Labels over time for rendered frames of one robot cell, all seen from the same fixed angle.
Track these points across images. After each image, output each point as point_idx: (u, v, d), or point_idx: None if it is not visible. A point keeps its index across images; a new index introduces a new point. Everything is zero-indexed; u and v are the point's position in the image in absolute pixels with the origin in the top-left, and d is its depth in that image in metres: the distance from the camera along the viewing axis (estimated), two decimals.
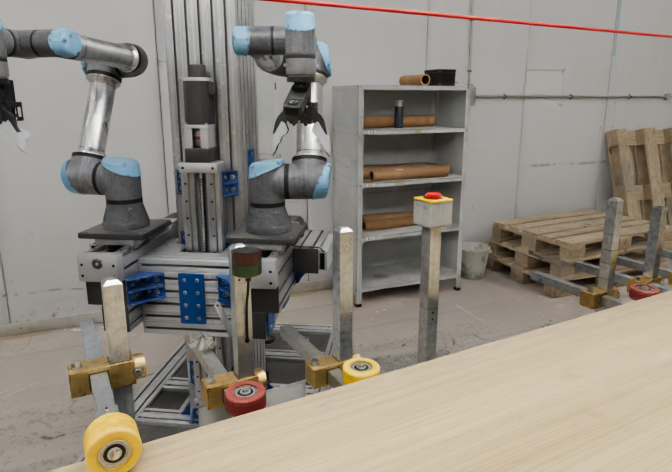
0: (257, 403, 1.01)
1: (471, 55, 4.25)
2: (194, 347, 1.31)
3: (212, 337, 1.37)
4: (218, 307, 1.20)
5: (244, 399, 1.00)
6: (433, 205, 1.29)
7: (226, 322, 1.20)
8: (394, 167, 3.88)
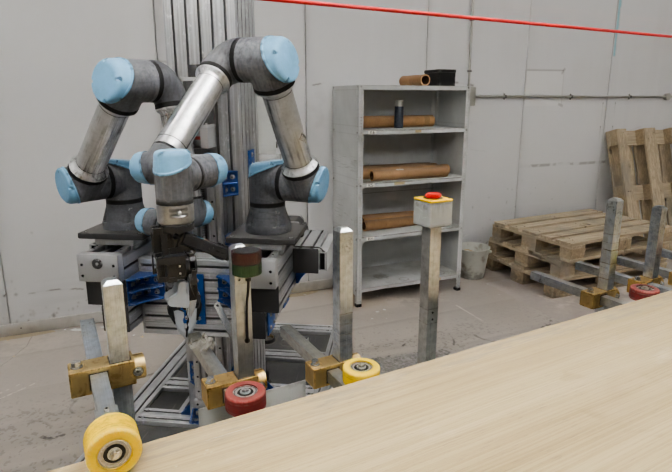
0: (257, 403, 1.01)
1: (471, 55, 4.25)
2: (194, 347, 1.31)
3: (212, 337, 1.37)
4: (218, 307, 1.20)
5: (244, 399, 1.00)
6: (433, 205, 1.29)
7: (226, 322, 1.20)
8: (394, 167, 3.88)
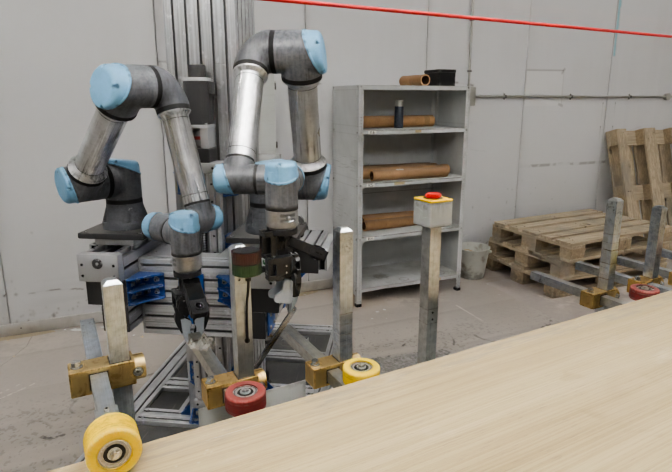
0: (257, 403, 1.01)
1: (471, 55, 4.25)
2: (194, 347, 1.31)
3: (212, 337, 1.37)
4: (293, 311, 1.29)
5: (244, 399, 1.00)
6: (433, 205, 1.29)
7: (284, 325, 1.28)
8: (394, 167, 3.88)
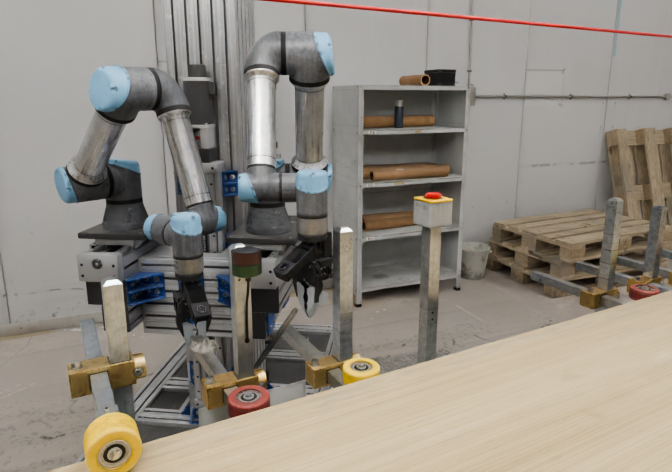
0: (261, 408, 0.99)
1: (471, 55, 4.25)
2: (196, 350, 1.30)
3: (214, 340, 1.35)
4: (294, 312, 1.30)
5: (248, 405, 0.99)
6: (433, 205, 1.29)
7: (285, 326, 1.28)
8: (394, 167, 3.88)
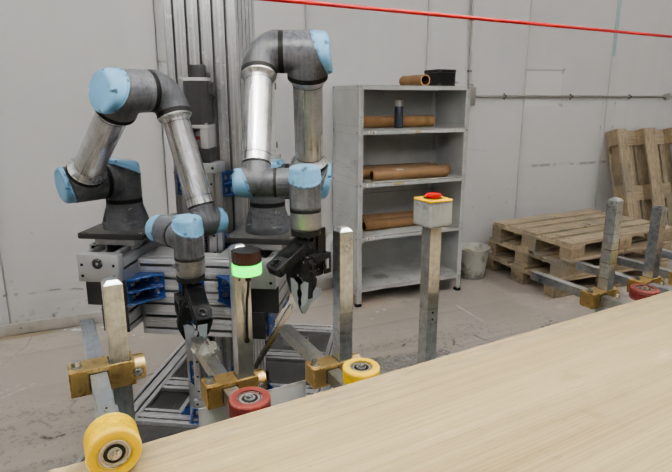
0: None
1: (471, 55, 4.25)
2: (197, 352, 1.29)
3: (215, 341, 1.34)
4: (290, 309, 1.29)
5: (249, 406, 0.98)
6: (433, 205, 1.29)
7: (282, 323, 1.27)
8: (394, 167, 3.88)
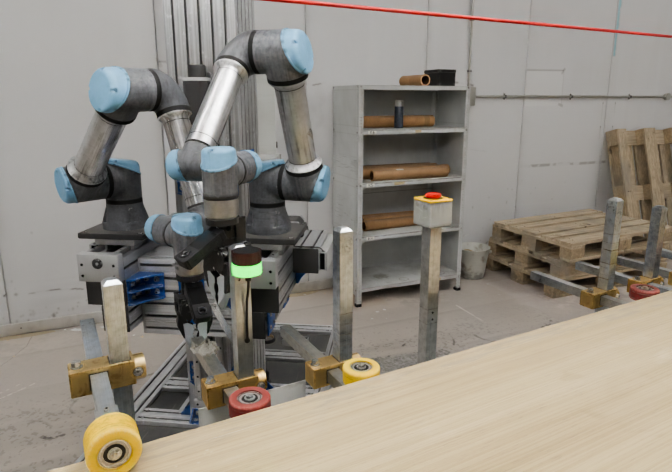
0: None
1: (471, 55, 4.25)
2: (197, 352, 1.29)
3: (215, 341, 1.34)
4: (215, 309, 1.20)
5: (249, 406, 0.98)
6: (433, 205, 1.29)
7: (224, 323, 1.20)
8: (394, 167, 3.88)
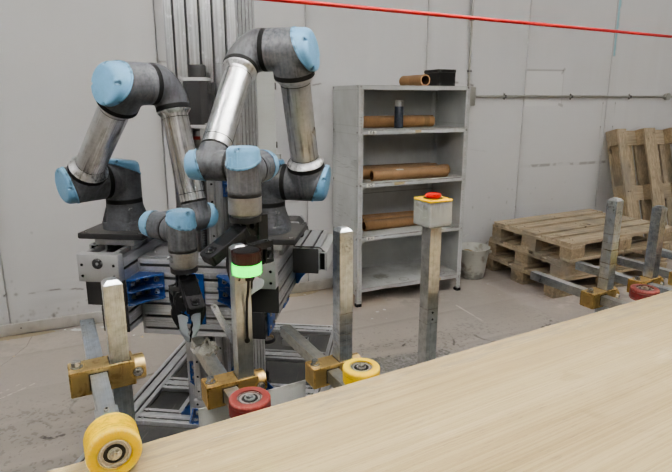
0: None
1: (471, 55, 4.25)
2: (197, 352, 1.29)
3: (215, 341, 1.34)
4: (215, 309, 1.20)
5: (249, 406, 0.98)
6: (433, 205, 1.29)
7: (224, 323, 1.20)
8: (394, 167, 3.88)
